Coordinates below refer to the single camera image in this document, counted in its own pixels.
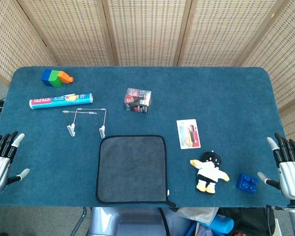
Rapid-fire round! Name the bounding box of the penguin plush toy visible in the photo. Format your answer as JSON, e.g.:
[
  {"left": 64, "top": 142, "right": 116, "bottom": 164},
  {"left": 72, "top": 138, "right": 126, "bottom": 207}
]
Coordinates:
[{"left": 189, "top": 150, "right": 230, "bottom": 195}]

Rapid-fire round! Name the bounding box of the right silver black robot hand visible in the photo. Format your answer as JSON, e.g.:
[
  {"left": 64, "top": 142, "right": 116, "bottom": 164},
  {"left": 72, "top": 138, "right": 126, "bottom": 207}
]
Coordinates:
[{"left": 257, "top": 132, "right": 295, "bottom": 200}]

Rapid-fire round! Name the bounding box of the teal carpet table cover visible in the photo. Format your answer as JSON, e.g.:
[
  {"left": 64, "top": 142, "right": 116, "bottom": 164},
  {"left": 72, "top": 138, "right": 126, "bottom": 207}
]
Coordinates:
[{"left": 0, "top": 66, "right": 295, "bottom": 208}]

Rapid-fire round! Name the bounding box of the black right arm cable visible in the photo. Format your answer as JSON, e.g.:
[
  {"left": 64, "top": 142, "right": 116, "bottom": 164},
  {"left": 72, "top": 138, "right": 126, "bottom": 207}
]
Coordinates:
[{"left": 266, "top": 205, "right": 291, "bottom": 236}]

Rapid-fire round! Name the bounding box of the food wrap box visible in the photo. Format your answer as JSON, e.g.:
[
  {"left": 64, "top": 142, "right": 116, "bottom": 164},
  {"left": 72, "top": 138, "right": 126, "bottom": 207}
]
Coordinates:
[{"left": 29, "top": 92, "right": 93, "bottom": 110}]

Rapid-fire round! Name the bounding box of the grey crumpled cloth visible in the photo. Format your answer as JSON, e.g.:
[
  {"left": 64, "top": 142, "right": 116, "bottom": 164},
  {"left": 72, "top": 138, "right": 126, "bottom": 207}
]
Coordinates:
[{"left": 176, "top": 207, "right": 219, "bottom": 226}]

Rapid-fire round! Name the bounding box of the metal wire folding stand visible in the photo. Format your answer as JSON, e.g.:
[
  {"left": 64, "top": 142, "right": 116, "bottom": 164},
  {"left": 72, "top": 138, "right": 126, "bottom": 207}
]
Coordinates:
[{"left": 62, "top": 107, "right": 107, "bottom": 140}]

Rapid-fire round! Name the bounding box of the blue wooden block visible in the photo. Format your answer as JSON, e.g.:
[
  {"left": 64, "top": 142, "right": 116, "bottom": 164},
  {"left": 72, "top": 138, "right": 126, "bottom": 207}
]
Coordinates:
[{"left": 40, "top": 69, "right": 52, "bottom": 87}]

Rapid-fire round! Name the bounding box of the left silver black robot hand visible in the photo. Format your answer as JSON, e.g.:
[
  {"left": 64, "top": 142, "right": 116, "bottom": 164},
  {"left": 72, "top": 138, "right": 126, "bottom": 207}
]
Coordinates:
[{"left": 0, "top": 131, "right": 30, "bottom": 195}]

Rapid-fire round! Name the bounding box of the woven wood folding screen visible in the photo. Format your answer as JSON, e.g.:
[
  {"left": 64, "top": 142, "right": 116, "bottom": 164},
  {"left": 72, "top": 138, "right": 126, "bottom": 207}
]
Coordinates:
[{"left": 0, "top": 0, "right": 295, "bottom": 148}]

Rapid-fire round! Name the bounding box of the dark floor cable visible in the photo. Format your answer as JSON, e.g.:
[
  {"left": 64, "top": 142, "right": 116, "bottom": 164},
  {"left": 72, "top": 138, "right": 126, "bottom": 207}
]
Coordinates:
[{"left": 70, "top": 207, "right": 87, "bottom": 236}]

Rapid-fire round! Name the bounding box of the black bag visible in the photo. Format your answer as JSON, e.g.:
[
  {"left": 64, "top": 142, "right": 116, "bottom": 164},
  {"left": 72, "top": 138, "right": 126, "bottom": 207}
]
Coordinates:
[{"left": 218, "top": 207, "right": 276, "bottom": 236}]

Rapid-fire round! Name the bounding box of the clear box of coffee capsules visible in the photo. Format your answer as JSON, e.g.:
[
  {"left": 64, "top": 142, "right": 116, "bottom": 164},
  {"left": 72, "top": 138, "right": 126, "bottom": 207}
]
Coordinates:
[{"left": 124, "top": 88, "right": 152, "bottom": 115}]

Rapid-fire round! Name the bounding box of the grey robot torso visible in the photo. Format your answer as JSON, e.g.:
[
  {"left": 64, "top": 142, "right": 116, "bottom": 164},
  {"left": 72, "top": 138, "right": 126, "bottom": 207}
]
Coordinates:
[{"left": 88, "top": 207, "right": 195, "bottom": 236}]

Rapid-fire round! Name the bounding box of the blue cylinder bottle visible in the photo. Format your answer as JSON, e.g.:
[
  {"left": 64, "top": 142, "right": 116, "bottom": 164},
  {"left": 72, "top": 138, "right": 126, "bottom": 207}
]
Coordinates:
[{"left": 206, "top": 213, "right": 235, "bottom": 234}]

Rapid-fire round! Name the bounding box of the picture card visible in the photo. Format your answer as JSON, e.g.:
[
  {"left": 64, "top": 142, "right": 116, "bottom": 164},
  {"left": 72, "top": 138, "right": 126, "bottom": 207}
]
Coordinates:
[{"left": 176, "top": 118, "right": 202, "bottom": 150}]

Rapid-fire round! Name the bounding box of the green wooden block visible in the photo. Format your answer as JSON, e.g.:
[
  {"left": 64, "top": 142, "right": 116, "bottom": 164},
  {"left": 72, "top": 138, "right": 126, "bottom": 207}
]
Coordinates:
[{"left": 48, "top": 70, "right": 62, "bottom": 88}]

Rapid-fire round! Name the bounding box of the grey and blue cloth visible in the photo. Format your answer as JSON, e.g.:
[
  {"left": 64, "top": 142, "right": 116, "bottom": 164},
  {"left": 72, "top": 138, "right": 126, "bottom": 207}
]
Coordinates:
[{"left": 96, "top": 134, "right": 177, "bottom": 207}]

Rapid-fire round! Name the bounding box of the blue toy brick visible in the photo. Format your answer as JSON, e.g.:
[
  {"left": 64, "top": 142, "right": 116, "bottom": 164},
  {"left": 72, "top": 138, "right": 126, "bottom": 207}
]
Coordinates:
[{"left": 236, "top": 173, "right": 259, "bottom": 194}]

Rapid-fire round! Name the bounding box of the orange wooden block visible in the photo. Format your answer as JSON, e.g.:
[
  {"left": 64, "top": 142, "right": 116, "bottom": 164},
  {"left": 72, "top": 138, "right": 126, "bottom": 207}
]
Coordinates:
[{"left": 58, "top": 70, "right": 74, "bottom": 84}]

